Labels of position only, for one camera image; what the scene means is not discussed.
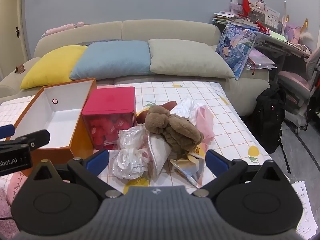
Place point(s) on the grey striped cloth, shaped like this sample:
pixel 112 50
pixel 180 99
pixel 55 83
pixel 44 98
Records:
pixel 100 41

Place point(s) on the beige pillow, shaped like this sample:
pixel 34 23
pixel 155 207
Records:
pixel 187 57

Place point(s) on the yellow pillow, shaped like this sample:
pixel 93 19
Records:
pixel 50 67

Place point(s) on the brown sponge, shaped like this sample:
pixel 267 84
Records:
pixel 170 105

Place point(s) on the cream door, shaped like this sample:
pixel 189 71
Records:
pixel 10 17

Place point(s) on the orange cardboard box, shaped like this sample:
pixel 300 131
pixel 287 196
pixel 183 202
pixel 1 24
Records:
pixel 80 142

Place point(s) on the pink fluffy rug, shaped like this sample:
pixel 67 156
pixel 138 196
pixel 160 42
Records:
pixel 5 205

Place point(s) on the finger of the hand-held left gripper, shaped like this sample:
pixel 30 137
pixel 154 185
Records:
pixel 37 137
pixel 6 130

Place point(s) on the clear bag with white item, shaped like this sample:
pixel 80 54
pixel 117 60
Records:
pixel 130 155

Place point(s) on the pink lettered cloth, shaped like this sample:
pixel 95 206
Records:
pixel 17 187

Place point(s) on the stack of books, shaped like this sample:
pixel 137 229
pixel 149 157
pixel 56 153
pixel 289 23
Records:
pixel 225 18

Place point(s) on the stack of printed papers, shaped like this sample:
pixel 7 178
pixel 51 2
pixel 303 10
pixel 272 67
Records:
pixel 306 205

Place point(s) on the checkered lemon print blanket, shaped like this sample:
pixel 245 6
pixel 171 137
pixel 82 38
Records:
pixel 237 135

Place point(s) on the purple unicorn backpack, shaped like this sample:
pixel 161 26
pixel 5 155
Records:
pixel 293 31

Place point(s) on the black backpack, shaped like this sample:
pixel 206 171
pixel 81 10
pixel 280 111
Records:
pixel 267 120

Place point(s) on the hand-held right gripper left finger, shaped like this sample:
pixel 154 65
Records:
pixel 97 160

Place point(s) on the silver foil packet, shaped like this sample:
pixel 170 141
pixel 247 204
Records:
pixel 190 172

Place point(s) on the pink plush toy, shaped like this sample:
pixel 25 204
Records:
pixel 62 28

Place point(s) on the pink desk chair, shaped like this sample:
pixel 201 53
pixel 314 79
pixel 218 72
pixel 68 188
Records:
pixel 292 82

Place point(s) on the brown phone stand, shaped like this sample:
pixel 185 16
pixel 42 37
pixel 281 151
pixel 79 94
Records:
pixel 20 69

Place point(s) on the grey desk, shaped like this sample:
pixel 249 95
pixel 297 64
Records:
pixel 272 50

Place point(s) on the pink plastic folder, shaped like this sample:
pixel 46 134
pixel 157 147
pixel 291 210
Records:
pixel 261 58

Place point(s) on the brown plush toy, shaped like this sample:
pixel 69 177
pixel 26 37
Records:
pixel 175 127

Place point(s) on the red tin box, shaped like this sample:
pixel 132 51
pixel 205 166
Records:
pixel 110 100

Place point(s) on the beige sofa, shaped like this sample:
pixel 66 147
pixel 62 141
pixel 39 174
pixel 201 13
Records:
pixel 162 30

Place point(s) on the white cloth bag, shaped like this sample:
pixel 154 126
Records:
pixel 160 150

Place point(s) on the blue printed pillow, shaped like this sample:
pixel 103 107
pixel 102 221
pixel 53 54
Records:
pixel 235 47

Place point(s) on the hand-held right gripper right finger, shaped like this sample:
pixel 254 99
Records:
pixel 215 161

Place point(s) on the white desk organiser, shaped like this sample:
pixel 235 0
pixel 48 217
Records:
pixel 267 16

